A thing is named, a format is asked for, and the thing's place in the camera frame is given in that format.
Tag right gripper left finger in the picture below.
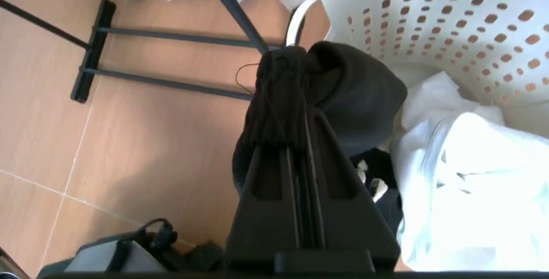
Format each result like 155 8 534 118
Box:
224 143 302 272

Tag black shorts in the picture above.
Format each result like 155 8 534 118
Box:
231 40 408 237

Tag white garment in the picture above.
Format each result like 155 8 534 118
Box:
388 70 549 271

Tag black clothes rack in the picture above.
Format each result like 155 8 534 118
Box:
0 0 284 103

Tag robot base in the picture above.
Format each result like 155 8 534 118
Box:
0 217 224 279

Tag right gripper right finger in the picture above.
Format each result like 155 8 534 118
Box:
305 107 402 272

